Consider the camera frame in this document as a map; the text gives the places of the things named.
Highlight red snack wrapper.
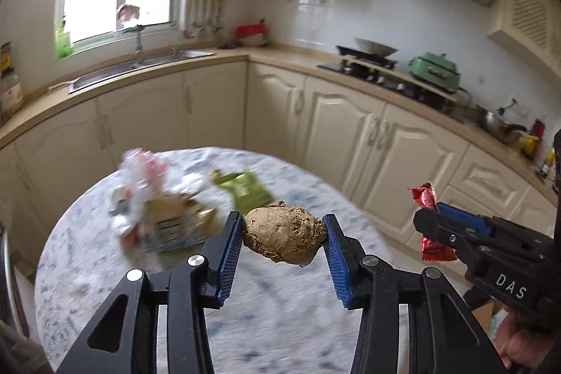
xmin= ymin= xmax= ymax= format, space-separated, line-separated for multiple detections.
xmin=410 ymin=182 xmax=457 ymax=262

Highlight hanging utensil rail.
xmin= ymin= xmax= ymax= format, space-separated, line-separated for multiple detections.
xmin=183 ymin=0 xmax=229 ymax=40

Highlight yellow label sauce bottle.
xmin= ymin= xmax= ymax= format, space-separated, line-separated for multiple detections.
xmin=0 ymin=42 xmax=12 ymax=72

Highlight brown lumpy potato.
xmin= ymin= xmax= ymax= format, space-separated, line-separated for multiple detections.
xmin=243 ymin=201 xmax=327 ymax=267

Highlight steel pot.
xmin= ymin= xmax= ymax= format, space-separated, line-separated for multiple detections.
xmin=477 ymin=108 xmax=528 ymax=145

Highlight cream cabinets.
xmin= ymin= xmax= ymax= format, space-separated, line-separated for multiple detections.
xmin=1 ymin=56 xmax=555 ymax=263
xmin=488 ymin=0 xmax=560 ymax=76

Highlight grey wok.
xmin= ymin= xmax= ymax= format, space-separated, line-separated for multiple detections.
xmin=355 ymin=38 xmax=398 ymax=58

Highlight person's right hand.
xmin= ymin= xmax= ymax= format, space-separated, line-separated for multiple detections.
xmin=493 ymin=307 xmax=556 ymax=369

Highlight large clear jar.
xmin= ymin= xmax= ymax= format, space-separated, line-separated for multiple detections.
xmin=1 ymin=68 xmax=24 ymax=121

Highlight chrome kitchen faucet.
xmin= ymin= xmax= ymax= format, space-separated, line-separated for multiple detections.
xmin=123 ymin=25 xmax=144 ymax=66

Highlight green snack bag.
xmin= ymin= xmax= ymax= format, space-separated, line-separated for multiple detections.
xmin=210 ymin=169 xmax=274 ymax=216

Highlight stainless steel double sink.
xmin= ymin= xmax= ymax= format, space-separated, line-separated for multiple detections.
xmin=68 ymin=50 xmax=215 ymax=94

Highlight cream upper cabinets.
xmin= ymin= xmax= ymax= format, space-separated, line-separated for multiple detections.
xmin=488 ymin=0 xmax=560 ymax=76

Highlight cream lower cabinets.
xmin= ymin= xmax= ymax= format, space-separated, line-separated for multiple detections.
xmin=1 ymin=56 xmax=555 ymax=263

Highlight black gas stove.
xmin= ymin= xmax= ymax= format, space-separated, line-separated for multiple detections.
xmin=318 ymin=46 xmax=457 ymax=114

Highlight green electric cooker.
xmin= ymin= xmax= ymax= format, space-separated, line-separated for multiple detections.
xmin=409 ymin=52 xmax=461 ymax=93

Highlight clear red plastic bag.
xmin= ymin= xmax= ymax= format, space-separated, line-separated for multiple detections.
xmin=109 ymin=147 xmax=208 ymax=248

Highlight red container with bowl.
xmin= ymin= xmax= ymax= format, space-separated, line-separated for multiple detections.
xmin=235 ymin=19 xmax=268 ymax=47

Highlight white wall socket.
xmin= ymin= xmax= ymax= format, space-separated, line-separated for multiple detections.
xmin=504 ymin=96 xmax=530 ymax=120

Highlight green dish soap bottle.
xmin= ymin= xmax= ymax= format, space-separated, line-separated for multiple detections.
xmin=54 ymin=20 xmax=73 ymax=59

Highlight condiment bottles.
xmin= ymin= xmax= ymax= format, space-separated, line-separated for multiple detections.
xmin=519 ymin=118 xmax=555 ymax=181

